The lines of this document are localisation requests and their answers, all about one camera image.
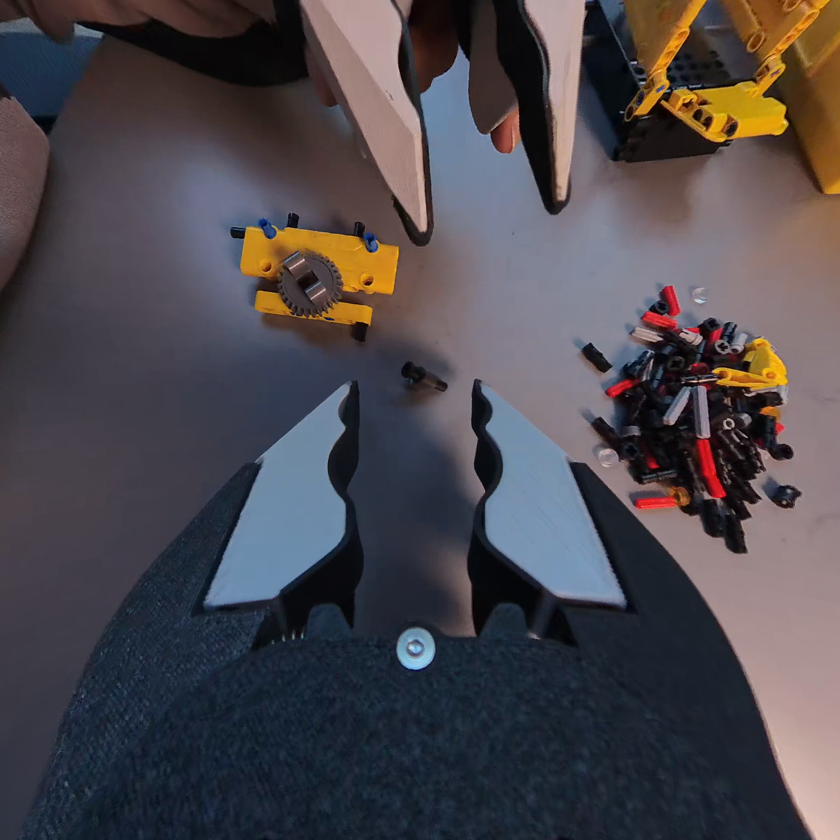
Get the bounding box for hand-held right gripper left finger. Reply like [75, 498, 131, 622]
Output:
[200, 379, 365, 631]

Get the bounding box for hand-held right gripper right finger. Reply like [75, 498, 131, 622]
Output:
[467, 378, 630, 636]

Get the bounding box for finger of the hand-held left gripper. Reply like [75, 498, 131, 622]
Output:
[298, 0, 435, 248]
[493, 0, 587, 216]

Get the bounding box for yellow gear block assembly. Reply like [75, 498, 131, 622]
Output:
[230, 212, 400, 342]

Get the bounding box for black axle connector pin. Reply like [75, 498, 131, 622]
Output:
[400, 361, 449, 393]

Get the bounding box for person's left forearm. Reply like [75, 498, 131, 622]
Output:
[0, 0, 277, 40]

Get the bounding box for grey desk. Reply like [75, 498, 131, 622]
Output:
[0, 33, 840, 840]

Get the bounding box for yellow black robot model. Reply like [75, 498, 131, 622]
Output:
[581, 0, 831, 164]

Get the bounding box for pile of small building pieces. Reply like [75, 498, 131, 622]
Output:
[591, 284, 796, 555]

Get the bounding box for yellow storage bin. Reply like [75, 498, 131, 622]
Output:
[722, 0, 840, 196]

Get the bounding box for person's dark blue trousers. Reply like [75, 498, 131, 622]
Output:
[0, 20, 106, 132]

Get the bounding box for person's beige hoodie torso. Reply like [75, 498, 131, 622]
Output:
[0, 92, 52, 290]

